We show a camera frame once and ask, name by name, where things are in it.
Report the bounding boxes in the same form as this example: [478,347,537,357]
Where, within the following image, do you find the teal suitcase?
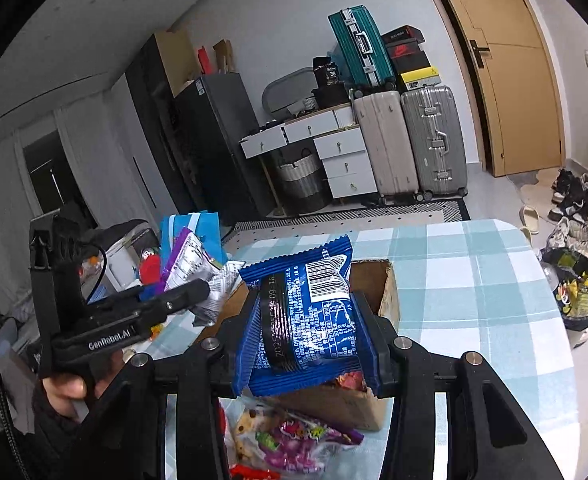
[328,6,397,90]

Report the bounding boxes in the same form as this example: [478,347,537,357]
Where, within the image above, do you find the tall dark cabinet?
[125,30,199,211]

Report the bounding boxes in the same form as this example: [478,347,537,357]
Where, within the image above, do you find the brown paper bag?
[213,39,237,73]

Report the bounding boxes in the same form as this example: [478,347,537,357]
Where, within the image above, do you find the silver suitcase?
[400,85,469,200]

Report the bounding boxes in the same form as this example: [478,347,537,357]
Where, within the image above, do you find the beige slipper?
[518,205,540,235]

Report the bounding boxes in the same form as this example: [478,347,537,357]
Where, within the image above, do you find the beige suitcase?
[351,89,421,201]

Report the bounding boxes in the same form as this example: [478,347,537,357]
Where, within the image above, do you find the brown cardboard box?
[189,259,401,432]

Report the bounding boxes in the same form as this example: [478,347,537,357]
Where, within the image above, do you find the black storage basket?
[311,85,351,109]

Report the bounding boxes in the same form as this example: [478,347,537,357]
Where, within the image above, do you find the blue cartoon tote bag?
[160,211,229,271]

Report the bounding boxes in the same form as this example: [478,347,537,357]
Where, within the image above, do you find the wooden door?
[426,0,565,177]

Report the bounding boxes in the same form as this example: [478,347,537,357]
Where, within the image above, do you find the person's left forearm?
[24,385,125,480]

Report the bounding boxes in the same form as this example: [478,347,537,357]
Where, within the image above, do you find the grey oval mirror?
[262,66,319,113]

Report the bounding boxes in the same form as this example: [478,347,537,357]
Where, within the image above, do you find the pile of sneakers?
[544,167,588,281]

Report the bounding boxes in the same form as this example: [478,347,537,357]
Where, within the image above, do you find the woven laundry basket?
[274,152,331,213]

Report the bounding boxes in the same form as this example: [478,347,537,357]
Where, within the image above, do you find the purple silver snack bag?
[163,229,247,326]

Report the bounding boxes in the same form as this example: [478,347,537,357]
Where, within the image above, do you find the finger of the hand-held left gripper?
[81,282,167,314]
[128,280,211,334]

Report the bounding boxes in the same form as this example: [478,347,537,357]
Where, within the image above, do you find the person's left hand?
[41,350,125,419]

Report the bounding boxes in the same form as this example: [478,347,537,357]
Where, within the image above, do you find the blue cookie packet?
[238,235,377,397]

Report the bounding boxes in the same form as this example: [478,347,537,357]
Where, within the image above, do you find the black yellow shoe box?
[396,66,443,92]

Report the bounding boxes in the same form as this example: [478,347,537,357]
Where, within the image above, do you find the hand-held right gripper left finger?
[71,290,263,480]

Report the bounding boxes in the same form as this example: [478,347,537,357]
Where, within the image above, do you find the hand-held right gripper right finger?
[353,291,567,480]

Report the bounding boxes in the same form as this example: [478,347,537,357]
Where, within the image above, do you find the white drawer desk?
[239,105,379,201]

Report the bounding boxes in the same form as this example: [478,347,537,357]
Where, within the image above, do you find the dark grey refrigerator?
[174,72,277,218]

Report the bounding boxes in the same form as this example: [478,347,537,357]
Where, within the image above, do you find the checked tablecloth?
[149,217,582,480]

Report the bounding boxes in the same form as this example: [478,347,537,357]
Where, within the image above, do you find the beige pastry packet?
[231,405,275,461]

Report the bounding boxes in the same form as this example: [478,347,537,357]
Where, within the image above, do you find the black paper bag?
[313,55,345,88]

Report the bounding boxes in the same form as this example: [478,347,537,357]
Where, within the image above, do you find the purple candy bag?
[224,400,365,471]

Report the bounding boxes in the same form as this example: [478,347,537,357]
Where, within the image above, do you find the trash bin with black bag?
[541,247,588,346]

